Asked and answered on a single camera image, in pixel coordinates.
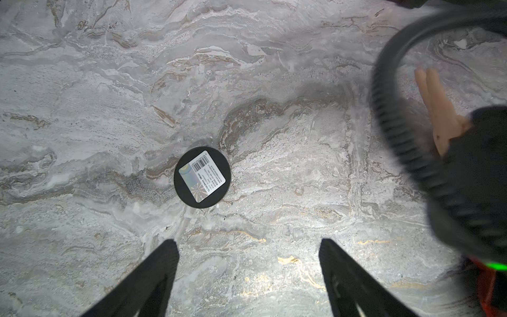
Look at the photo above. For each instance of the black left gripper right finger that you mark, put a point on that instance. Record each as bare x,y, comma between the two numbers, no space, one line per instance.
352,291

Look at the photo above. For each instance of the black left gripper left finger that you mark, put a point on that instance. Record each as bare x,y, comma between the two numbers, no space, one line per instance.
146,290

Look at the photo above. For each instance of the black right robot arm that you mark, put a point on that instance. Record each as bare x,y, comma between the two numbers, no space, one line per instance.
467,187

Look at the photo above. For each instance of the mannequin hand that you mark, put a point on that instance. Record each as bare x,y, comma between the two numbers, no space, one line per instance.
447,124

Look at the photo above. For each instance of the black round disc with label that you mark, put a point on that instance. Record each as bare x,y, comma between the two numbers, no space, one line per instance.
202,177

